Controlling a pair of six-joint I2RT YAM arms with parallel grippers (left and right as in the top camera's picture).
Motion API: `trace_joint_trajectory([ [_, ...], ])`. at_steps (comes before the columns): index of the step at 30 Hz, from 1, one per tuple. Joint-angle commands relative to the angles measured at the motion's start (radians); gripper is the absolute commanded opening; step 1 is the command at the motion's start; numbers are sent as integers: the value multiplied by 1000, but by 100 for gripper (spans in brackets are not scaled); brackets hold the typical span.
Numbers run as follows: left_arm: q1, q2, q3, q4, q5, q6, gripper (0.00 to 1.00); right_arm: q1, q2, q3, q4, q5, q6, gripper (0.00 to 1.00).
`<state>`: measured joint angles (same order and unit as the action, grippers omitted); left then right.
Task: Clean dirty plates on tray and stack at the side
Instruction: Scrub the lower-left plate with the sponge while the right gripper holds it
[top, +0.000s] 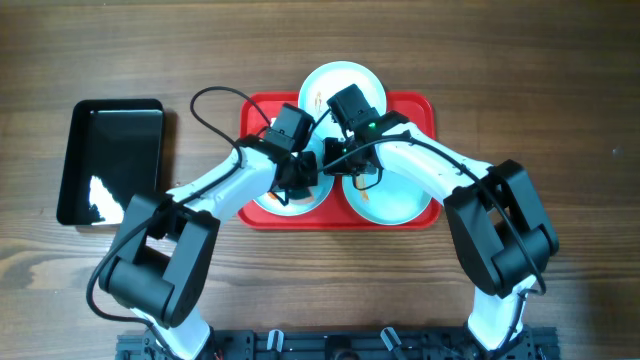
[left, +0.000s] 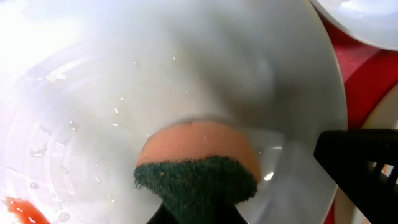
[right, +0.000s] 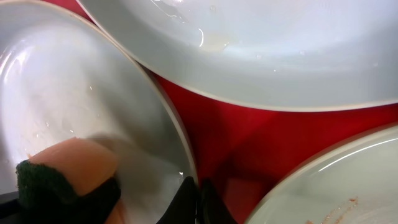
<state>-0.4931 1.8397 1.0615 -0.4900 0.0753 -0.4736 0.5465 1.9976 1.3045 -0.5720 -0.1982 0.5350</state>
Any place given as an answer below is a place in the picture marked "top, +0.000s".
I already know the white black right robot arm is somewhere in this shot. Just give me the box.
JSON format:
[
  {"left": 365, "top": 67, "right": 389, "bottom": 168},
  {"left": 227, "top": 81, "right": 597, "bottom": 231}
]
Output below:
[{"left": 322, "top": 85, "right": 559, "bottom": 357}]

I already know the black water tray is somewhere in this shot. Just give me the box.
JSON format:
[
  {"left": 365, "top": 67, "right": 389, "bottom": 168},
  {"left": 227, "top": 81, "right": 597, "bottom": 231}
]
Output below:
[{"left": 56, "top": 99, "right": 165, "bottom": 226}]

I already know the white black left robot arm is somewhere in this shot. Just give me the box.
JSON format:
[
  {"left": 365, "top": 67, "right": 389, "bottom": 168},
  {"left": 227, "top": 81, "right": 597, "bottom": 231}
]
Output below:
[{"left": 86, "top": 104, "right": 317, "bottom": 359}]

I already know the red plastic tray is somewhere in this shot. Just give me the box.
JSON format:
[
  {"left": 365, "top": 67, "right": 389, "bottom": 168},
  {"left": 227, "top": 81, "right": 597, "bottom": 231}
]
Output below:
[{"left": 237, "top": 91, "right": 442, "bottom": 231}]

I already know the light blue plate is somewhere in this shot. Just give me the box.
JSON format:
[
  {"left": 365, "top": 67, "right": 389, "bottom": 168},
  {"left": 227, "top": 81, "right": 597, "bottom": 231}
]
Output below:
[
  {"left": 298, "top": 61, "right": 387, "bottom": 120},
  {"left": 342, "top": 170, "right": 432, "bottom": 226},
  {"left": 254, "top": 135, "right": 334, "bottom": 217}
]

